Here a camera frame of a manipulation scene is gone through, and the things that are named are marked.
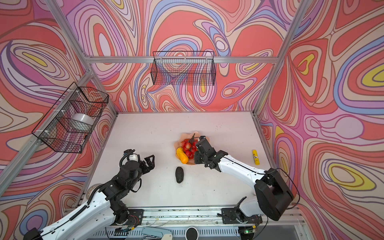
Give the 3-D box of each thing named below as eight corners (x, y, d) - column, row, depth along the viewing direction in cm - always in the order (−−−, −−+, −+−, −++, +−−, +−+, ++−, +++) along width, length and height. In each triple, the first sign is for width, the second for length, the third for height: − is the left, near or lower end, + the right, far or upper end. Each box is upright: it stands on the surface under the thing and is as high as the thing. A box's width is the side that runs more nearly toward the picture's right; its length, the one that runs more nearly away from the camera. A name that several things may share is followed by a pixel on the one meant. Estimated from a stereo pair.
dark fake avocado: (175, 183, 86) (174, 181, 83) (176, 169, 91) (176, 166, 88) (183, 183, 86) (183, 181, 83) (184, 169, 91) (183, 166, 88)
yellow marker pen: (255, 165, 94) (256, 163, 92) (252, 151, 100) (253, 149, 98) (259, 165, 93) (260, 163, 92) (255, 151, 100) (256, 149, 98)
